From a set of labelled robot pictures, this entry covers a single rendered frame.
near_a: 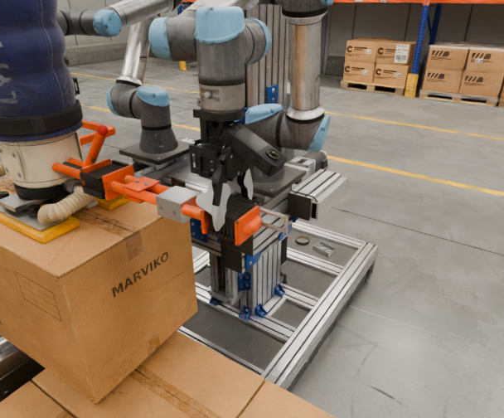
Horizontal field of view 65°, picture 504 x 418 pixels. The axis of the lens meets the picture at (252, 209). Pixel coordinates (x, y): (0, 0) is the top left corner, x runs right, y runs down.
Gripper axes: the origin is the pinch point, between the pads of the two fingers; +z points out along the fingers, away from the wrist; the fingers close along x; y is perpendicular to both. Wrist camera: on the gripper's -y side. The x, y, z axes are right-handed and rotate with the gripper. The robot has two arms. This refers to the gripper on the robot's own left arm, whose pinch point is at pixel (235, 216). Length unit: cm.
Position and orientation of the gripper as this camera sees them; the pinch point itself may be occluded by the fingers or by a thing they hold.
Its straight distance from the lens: 75.3
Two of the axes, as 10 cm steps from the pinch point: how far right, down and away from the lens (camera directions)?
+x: -5.3, 3.8, -7.5
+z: 0.0, 8.9, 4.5
